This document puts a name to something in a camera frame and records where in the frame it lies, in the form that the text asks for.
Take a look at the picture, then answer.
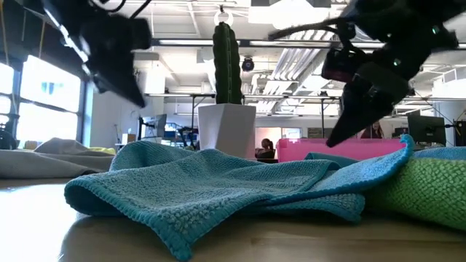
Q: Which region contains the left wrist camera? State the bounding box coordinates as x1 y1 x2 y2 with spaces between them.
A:
129 17 153 51

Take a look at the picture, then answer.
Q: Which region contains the computer monitor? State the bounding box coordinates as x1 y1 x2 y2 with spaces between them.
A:
140 114 168 141
406 114 448 146

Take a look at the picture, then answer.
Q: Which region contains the white faceted plant pot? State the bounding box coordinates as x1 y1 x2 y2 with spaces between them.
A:
197 103 258 160

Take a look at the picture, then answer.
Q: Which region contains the green cactus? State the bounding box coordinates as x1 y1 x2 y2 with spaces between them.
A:
213 20 243 106

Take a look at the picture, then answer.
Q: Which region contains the black desk frame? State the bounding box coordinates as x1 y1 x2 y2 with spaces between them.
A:
145 92 343 140

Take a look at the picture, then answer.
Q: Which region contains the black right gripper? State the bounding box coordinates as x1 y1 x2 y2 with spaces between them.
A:
325 33 459 149

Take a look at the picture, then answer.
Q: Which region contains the grey microfiber towel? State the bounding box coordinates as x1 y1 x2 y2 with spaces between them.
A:
0 137 117 180

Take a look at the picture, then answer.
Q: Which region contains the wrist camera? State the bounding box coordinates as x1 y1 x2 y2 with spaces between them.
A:
129 17 153 51
321 48 362 84

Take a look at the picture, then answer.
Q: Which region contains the white hanging ring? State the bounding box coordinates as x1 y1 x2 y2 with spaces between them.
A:
213 6 234 27

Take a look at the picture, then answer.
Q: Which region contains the black office chair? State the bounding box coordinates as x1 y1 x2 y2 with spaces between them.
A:
0 129 18 151

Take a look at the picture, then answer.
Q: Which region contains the black ceiling spotlight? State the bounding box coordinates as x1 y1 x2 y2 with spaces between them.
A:
241 56 256 73

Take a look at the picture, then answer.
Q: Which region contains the pink plastic bin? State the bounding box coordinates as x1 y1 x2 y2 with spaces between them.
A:
275 137 407 164

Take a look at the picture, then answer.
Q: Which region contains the green microfiber towel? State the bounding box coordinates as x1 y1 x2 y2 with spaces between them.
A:
363 156 466 232

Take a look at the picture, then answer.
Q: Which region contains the long ceiling light bar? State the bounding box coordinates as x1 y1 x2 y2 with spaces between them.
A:
151 38 387 49

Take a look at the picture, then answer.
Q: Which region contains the person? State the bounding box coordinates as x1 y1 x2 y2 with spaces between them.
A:
360 121 384 140
254 138 277 160

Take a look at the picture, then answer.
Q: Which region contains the black camera cable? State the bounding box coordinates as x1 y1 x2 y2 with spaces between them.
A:
268 17 352 52
127 0 153 20

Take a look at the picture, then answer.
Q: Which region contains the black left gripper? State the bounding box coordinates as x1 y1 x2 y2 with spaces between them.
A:
80 17 147 109

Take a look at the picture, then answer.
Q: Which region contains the yellow microfiber towel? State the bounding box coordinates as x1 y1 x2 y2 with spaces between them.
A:
88 146 117 156

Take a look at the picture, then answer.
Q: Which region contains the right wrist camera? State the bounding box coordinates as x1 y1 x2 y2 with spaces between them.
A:
321 48 362 84

